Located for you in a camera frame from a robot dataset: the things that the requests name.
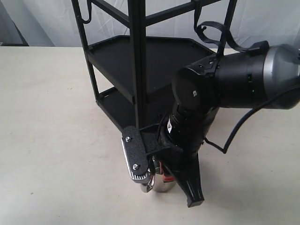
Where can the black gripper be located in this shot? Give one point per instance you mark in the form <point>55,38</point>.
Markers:
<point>180,162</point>

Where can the stainless steel mug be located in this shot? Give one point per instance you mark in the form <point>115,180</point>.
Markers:
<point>155,182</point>

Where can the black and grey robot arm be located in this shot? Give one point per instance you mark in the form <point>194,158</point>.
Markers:
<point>257,79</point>

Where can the black metal shelf rack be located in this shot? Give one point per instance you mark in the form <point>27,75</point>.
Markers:
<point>131,74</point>

